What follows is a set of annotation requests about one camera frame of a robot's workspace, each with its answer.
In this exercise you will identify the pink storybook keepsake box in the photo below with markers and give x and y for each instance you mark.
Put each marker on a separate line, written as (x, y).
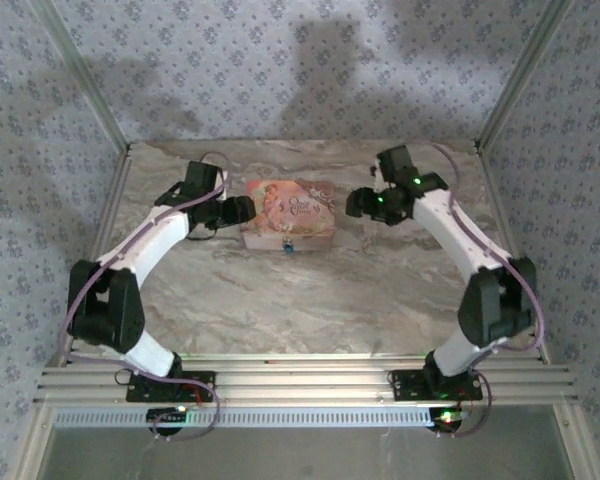
(290, 210)

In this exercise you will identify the small blue padlock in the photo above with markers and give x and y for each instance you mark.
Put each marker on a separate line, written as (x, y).
(287, 246)

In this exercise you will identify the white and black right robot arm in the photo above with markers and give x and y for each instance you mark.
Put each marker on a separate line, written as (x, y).
(455, 235)

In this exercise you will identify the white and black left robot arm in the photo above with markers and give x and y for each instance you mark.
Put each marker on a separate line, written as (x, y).
(155, 240)

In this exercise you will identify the black controller board with LED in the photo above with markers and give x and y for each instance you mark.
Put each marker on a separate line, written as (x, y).
(450, 416)
(167, 415)

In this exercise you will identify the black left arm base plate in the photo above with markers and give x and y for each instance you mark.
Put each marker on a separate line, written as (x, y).
(200, 387)

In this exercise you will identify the aluminium frame post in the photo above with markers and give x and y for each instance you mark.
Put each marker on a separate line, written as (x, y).
(80, 70)
(525, 70)

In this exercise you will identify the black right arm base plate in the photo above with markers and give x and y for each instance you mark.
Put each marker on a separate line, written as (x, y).
(410, 385)

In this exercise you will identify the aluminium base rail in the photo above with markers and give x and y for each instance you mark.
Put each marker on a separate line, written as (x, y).
(305, 380)

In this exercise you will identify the aluminium frame leg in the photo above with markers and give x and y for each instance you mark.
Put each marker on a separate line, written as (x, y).
(32, 445)
(577, 440)

